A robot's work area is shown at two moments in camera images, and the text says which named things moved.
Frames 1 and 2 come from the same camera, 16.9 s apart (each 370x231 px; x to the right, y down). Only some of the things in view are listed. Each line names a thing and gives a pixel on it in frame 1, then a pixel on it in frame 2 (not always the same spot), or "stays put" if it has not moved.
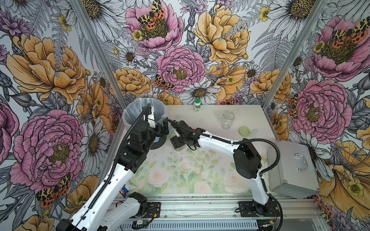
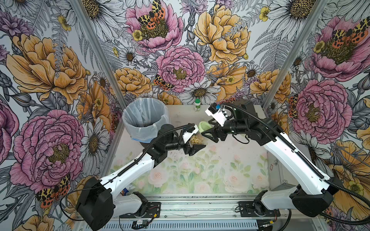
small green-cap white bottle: x=197 y=105 stays put
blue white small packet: x=123 y=191 stays put
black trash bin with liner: x=134 y=111 stays put
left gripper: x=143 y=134 to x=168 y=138
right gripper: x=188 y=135 to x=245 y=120
